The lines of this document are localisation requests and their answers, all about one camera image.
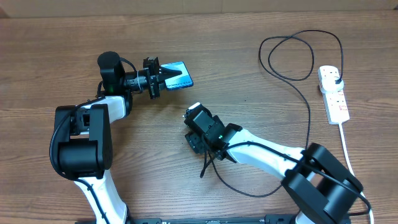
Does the Samsung Galaxy smartphone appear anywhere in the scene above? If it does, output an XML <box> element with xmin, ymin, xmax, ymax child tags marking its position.
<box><xmin>161</xmin><ymin>61</ymin><xmax>193</xmax><ymax>91</ymax></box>

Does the black USB charging cable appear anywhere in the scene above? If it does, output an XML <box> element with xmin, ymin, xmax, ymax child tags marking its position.
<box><xmin>205</xmin><ymin>29</ymin><xmax>345</xmax><ymax>198</ymax></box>

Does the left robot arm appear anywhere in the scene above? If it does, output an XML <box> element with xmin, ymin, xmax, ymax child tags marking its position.
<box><xmin>49</xmin><ymin>51</ymin><xmax>193</xmax><ymax>223</ymax></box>

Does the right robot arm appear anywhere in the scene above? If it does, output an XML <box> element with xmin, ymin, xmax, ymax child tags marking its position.
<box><xmin>184</xmin><ymin>103</ymin><xmax>364</xmax><ymax>223</ymax></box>

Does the white charger plug adapter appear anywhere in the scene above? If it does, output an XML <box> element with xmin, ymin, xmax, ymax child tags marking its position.
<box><xmin>320</xmin><ymin>77</ymin><xmax>344</xmax><ymax>94</ymax></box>

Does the white power strip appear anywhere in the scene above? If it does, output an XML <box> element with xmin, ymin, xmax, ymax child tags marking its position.
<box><xmin>317</xmin><ymin>65</ymin><xmax>349</xmax><ymax>124</ymax></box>

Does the cardboard backdrop panel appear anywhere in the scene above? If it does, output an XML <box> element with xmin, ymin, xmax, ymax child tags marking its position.
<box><xmin>1</xmin><ymin>0</ymin><xmax>397</xmax><ymax>18</ymax></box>

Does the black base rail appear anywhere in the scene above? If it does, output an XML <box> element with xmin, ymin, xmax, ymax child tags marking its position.
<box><xmin>74</xmin><ymin>213</ymin><xmax>299</xmax><ymax>224</ymax></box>

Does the white power strip cord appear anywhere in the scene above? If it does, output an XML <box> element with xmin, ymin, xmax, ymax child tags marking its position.
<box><xmin>338</xmin><ymin>122</ymin><xmax>375</xmax><ymax>224</ymax></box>

